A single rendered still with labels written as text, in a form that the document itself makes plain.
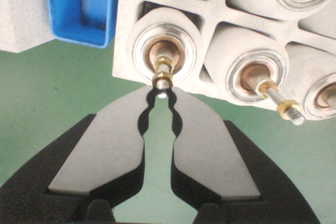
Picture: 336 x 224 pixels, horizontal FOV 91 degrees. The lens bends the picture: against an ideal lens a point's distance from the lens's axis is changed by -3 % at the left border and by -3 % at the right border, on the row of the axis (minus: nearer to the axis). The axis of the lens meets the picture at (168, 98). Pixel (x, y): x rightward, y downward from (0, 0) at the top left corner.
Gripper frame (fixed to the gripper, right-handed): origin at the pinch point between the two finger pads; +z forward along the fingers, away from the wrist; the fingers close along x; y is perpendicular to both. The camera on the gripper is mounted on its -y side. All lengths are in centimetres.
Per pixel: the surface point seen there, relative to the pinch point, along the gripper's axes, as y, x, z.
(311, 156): 44, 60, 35
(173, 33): -2.1, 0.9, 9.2
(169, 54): -0.4, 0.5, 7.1
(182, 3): -5.0, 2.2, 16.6
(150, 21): -3.2, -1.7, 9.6
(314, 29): -3.0, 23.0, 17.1
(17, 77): 17, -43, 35
